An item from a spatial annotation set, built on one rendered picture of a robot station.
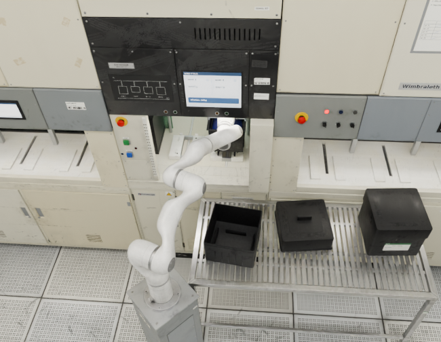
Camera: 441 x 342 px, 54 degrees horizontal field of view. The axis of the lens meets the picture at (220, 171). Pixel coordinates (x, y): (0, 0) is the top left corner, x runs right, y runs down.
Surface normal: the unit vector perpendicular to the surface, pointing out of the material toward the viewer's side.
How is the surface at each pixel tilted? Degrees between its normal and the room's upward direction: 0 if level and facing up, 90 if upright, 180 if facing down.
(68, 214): 90
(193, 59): 90
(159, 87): 90
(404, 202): 0
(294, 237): 0
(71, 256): 0
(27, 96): 90
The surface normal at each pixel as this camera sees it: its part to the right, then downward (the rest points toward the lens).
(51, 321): -0.03, -0.68
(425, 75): -0.08, 0.73
